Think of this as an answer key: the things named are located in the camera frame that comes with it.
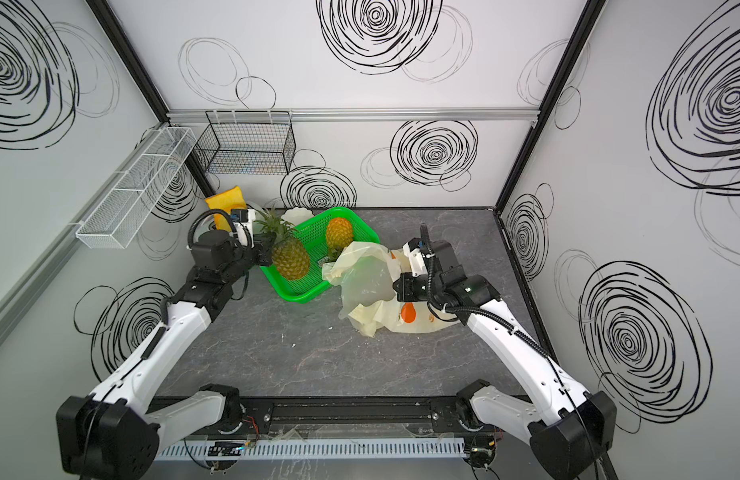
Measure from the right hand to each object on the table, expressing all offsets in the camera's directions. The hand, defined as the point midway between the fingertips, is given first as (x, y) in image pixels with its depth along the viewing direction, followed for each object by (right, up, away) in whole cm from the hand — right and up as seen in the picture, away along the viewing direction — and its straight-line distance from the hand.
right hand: (394, 286), depth 74 cm
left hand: (-32, +13, +4) cm, 35 cm away
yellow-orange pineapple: (-17, +13, +28) cm, 35 cm away
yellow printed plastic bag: (-8, 0, +21) cm, 23 cm away
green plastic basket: (-27, +12, +35) cm, 46 cm away
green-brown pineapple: (-28, +8, +6) cm, 30 cm away
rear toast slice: (-52, +24, +20) cm, 61 cm away
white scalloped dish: (-36, +21, +42) cm, 59 cm away
